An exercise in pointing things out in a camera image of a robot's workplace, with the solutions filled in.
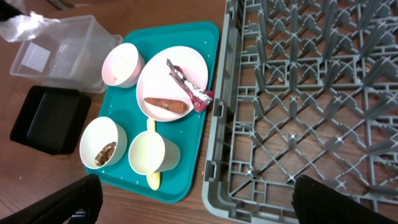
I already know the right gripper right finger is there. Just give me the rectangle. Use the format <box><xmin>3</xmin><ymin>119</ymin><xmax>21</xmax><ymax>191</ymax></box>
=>
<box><xmin>292</xmin><ymin>175</ymin><xmax>397</xmax><ymax>224</ymax></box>

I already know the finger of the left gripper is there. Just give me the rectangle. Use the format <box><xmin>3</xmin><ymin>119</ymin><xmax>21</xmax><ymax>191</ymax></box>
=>
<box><xmin>0</xmin><ymin>0</ymin><xmax>22</xmax><ymax>21</ymax></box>

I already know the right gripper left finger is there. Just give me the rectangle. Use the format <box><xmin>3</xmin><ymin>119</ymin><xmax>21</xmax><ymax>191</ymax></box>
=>
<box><xmin>1</xmin><ymin>174</ymin><xmax>103</xmax><ymax>223</ymax></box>

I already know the white napkin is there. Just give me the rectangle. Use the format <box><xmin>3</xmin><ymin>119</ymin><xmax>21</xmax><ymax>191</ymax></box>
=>
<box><xmin>1</xmin><ymin>11</ymin><xmax>60</xmax><ymax>42</ymax></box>

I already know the yellow plastic spoon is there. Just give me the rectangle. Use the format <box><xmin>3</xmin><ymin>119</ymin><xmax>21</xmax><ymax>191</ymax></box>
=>
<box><xmin>146</xmin><ymin>118</ymin><xmax>161</xmax><ymax>190</ymax></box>

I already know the white plastic cup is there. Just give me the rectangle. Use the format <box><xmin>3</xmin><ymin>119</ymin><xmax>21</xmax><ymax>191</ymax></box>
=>
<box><xmin>128</xmin><ymin>131</ymin><xmax>181</xmax><ymax>175</ymax></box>

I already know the white bowl with residue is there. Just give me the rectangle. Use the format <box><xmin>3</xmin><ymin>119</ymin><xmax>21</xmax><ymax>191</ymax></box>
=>
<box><xmin>101</xmin><ymin>43</ymin><xmax>145</xmax><ymax>88</ymax></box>

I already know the red foil wrapper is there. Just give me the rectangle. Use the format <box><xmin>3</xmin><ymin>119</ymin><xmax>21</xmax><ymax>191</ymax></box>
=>
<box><xmin>166</xmin><ymin>59</ymin><xmax>215</xmax><ymax>113</ymax></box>

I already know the grey dishwasher rack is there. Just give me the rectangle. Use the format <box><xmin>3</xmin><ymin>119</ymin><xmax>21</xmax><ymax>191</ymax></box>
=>
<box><xmin>202</xmin><ymin>0</ymin><xmax>397</xmax><ymax>223</ymax></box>

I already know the brown food scrap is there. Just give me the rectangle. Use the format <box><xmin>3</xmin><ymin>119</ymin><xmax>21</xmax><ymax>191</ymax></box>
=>
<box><xmin>95</xmin><ymin>141</ymin><xmax>117</xmax><ymax>166</ymax></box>

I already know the white bowl with food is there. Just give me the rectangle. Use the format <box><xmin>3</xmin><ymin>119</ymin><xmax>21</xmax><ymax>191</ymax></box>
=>
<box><xmin>80</xmin><ymin>116</ymin><xmax>127</xmax><ymax>169</ymax></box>

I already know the clear plastic bin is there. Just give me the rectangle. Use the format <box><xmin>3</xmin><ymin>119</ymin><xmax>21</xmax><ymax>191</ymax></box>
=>
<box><xmin>10</xmin><ymin>15</ymin><xmax>123</xmax><ymax>93</ymax></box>

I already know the black plastic tray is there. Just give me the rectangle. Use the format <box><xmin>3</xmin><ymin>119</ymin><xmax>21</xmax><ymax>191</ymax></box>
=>
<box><xmin>10</xmin><ymin>85</ymin><xmax>91</xmax><ymax>155</ymax></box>

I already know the teal serving tray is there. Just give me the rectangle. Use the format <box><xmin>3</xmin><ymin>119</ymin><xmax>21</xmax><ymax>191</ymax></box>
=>
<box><xmin>86</xmin><ymin>21</ymin><xmax>220</xmax><ymax>203</ymax></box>

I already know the orange carrot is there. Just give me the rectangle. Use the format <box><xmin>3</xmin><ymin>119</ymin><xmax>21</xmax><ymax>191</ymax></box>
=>
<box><xmin>144</xmin><ymin>97</ymin><xmax>188</xmax><ymax>114</ymax></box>

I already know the white round plate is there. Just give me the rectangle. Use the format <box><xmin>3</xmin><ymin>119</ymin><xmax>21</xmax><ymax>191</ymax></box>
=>
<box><xmin>136</xmin><ymin>46</ymin><xmax>209</xmax><ymax>122</ymax></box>

